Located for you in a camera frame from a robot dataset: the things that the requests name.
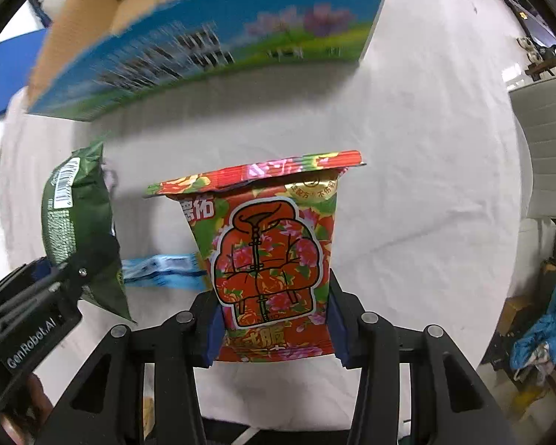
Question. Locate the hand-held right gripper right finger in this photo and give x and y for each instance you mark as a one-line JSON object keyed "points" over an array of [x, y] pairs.
{"points": [[338, 333]]}

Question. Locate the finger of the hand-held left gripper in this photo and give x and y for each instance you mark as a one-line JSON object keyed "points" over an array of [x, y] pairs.
{"points": [[76, 272]]}

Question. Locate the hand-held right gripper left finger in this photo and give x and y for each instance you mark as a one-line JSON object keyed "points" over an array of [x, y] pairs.
{"points": [[207, 333]]}

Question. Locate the green snack packet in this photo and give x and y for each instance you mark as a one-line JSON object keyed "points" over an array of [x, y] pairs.
{"points": [[81, 222]]}

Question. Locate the red floral snack packet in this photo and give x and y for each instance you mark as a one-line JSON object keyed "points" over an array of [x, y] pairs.
{"points": [[268, 259]]}

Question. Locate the printed cardboard box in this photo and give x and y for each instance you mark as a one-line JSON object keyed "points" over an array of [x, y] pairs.
{"points": [[204, 41]]}

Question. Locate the person's left hand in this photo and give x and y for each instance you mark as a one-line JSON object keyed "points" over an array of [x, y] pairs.
{"points": [[34, 403]]}

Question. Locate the light blue snack packet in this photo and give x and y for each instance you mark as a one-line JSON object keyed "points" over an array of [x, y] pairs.
{"points": [[164, 271]]}

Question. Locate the brown cardboard box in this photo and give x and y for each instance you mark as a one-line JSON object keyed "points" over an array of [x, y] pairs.
{"points": [[514, 315]]}

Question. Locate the blue cloth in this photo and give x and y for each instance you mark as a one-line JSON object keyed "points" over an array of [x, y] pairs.
{"points": [[544, 329]]}

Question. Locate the blue mat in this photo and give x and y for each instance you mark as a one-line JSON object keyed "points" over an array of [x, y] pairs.
{"points": [[16, 74]]}

